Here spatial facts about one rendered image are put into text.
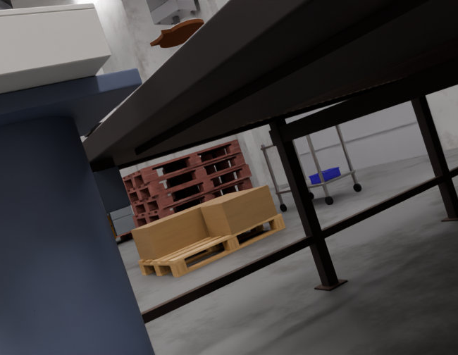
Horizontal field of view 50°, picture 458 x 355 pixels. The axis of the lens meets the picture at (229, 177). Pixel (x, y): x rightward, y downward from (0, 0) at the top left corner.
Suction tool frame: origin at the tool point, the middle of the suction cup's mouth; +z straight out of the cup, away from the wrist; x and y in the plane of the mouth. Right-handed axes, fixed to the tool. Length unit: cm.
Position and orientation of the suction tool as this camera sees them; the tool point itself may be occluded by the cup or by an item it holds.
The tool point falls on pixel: (182, 36)
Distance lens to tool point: 119.9
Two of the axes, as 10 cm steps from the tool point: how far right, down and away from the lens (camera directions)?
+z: 3.2, 9.5, 0.3
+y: -7.5, 2.3, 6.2
